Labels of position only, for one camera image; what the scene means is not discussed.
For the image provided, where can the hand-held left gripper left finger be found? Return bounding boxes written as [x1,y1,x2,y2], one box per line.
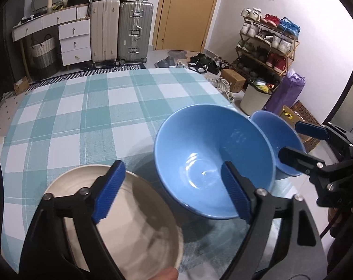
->
[19,160,127,280]

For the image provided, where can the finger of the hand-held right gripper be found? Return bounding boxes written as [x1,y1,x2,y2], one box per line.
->
[278,147,325,178]
[294,122,332,141]

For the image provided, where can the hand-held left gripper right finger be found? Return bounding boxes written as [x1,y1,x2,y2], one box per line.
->
[220,161,329,280]

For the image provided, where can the small blue bowl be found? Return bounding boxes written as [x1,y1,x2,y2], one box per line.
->
[250,110,307,178]

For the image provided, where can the beige ceramic bowl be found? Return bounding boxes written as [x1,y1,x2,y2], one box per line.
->
[44,165,184,280]

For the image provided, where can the large blue bowl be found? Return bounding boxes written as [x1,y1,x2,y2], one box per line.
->
[154,104,277,220]

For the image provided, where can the person's left hand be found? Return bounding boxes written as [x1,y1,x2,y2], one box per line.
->
[152,267,179,280]

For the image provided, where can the brown doormat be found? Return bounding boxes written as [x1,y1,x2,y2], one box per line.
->
[290,101,321,154]

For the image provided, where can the yellow bag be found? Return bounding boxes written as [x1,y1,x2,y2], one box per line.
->
[278,105,296,120]

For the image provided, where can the purple rolled mat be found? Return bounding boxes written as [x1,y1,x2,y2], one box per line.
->
[265,70,306,117]

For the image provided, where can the white trash bin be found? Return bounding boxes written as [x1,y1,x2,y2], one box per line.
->
[240,79,277,116]

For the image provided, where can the shoe rack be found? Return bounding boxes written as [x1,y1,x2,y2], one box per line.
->
[236,7,300,84]

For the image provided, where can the teal checkered tablecloth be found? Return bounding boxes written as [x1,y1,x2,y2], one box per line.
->
[0,66,282,280]

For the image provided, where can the white sneakers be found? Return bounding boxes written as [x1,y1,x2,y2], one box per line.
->
[210,77,235,102]

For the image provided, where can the rows of shoes on rack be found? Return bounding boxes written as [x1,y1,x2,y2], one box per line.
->
[238,7,301,73]

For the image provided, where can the striped rug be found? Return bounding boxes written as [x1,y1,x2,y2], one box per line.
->
[2,64,145,100]

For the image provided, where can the black and white sandals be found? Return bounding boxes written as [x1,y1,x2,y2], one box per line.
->
[188,53,221,75]

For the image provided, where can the small cardboard box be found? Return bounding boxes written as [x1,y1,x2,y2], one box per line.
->
[13,77,30,94]

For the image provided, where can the grey slippers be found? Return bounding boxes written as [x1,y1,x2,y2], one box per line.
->
[155,57,177,69]

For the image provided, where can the striped woven basket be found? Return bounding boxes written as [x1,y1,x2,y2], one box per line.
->
[29,34,59,78]

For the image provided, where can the beige suitcase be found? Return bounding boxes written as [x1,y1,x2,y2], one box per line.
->
[90,0,121,66]

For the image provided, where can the silver suitcase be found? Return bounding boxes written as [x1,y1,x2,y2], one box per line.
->
[117,1,154,65]

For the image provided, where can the white vanity desk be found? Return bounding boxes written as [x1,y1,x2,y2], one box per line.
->
[12,3,92,78]

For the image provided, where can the wooden door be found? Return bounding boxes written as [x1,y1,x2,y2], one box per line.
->
[152,0,224,53]

